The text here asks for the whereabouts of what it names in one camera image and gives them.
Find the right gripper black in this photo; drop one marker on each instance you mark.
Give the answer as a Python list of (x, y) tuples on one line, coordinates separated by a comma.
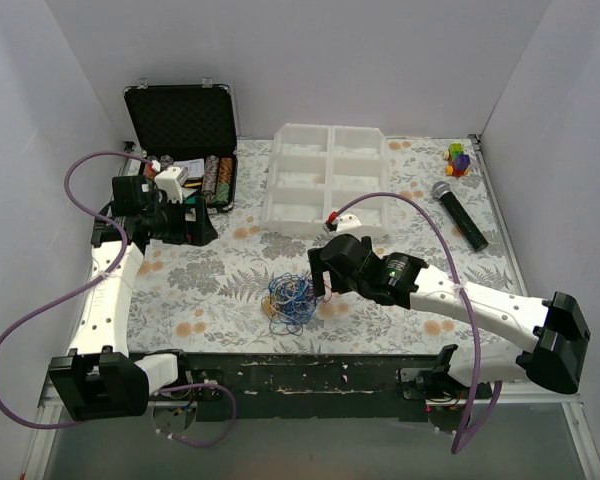
[(322, 265)]

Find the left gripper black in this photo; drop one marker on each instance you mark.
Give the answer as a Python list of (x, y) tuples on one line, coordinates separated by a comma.
[(191, 222)]

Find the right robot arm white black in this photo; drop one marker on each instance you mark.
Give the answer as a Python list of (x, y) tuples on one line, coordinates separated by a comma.
[(542, 340)]

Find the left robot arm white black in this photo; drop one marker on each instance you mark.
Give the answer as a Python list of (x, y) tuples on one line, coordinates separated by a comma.
[(96, 378)]

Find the playing card deck box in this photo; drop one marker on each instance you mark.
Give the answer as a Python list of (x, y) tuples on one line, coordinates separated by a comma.
[(195, 167)]

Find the black poker chip case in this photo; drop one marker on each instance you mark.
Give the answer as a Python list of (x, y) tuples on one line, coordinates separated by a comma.
[(186, 122)]

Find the white plastic compartment tray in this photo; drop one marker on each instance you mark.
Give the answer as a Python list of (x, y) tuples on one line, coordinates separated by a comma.
[(315, 170)]

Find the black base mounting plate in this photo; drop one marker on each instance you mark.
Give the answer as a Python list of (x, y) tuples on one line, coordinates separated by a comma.
[(316, 386)]

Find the black handheld microphone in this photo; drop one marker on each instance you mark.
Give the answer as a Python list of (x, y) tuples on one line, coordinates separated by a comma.
[(442, 192)]

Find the colourful toy block figure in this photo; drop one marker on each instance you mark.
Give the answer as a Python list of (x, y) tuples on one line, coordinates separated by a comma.
[(458, 162)]

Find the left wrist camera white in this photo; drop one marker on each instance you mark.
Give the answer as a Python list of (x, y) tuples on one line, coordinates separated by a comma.
[(171, 181)]

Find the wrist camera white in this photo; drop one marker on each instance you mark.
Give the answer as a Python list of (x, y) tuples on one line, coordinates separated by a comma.
[(171, 181), (338, 224)]

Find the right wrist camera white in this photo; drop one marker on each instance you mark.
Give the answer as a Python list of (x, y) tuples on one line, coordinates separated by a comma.
[(338, 224)]

